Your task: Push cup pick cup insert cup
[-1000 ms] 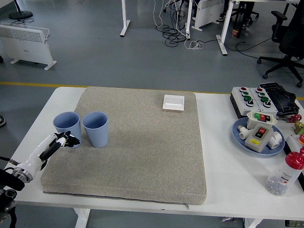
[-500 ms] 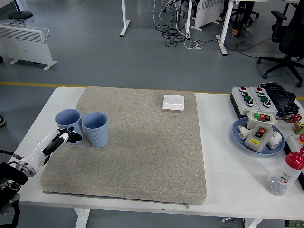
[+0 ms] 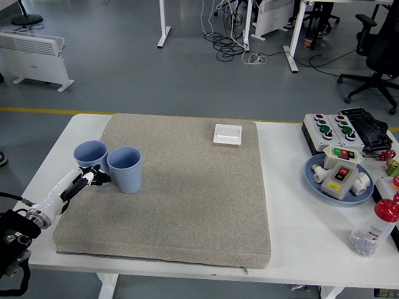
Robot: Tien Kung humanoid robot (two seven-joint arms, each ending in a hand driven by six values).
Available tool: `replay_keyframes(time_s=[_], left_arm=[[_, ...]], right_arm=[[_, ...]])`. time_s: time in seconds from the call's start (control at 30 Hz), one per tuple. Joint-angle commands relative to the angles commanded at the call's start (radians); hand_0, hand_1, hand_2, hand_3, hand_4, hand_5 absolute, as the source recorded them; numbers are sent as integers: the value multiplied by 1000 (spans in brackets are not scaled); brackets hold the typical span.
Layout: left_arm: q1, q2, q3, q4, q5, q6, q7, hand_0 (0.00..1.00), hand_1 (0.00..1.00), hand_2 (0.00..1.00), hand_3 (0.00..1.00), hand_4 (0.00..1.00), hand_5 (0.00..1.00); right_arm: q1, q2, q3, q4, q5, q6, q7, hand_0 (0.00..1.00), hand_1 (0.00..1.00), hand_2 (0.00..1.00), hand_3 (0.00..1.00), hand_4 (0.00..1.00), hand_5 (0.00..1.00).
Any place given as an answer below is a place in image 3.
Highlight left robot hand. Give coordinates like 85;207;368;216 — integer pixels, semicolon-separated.
36;164;112;219

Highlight blue ribbed cup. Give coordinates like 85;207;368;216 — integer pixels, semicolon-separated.
73;140;109;188
107;146;143;194

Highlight white table leg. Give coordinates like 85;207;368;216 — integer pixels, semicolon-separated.
320;285;345;299
96;273;119;299

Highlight grey-brown mat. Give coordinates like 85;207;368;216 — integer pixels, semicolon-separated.
52;113;272;269

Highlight white panel heater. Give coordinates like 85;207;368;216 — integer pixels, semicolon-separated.
251;0;296;41
0;30;75;93

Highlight black fan stand base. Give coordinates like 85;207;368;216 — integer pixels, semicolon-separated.
11;0;44;26

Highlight white desk leg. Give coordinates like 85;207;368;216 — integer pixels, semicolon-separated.
282;0;314;74
156;0;171;48
243;0;255;52

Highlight blue plate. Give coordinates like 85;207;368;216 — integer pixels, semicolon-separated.
304;153;375;208

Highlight white pipe fitting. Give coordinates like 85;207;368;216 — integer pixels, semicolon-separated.
311;164;328;184
352;172;372;196

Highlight grey four-button control box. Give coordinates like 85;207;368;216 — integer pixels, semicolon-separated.
325;113;365;153
301;113;344;156

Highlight clear bottle red cap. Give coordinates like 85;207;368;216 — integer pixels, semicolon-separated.
348;194;399;258

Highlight white emergency stop box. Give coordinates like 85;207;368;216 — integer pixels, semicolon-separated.
373;175;399;203

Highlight brass valve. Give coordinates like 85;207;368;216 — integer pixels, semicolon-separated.
385;158;399;178

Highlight green box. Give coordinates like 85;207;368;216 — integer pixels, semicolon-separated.
373;288;399;299

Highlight black office chair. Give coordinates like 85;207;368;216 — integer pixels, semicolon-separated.
337;0;399;115

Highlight white wall switch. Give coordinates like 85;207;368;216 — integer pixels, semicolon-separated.
213;123;243;146

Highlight black floor cables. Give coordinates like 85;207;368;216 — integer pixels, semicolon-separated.
213;0;250;62

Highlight white cable with plug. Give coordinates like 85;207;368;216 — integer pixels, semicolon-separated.
242;52;268;66

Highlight white three-button switch box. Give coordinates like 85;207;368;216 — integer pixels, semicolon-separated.
322;145;365;171

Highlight grey two-button switch box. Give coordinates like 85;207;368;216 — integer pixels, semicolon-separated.
320;164;359;200

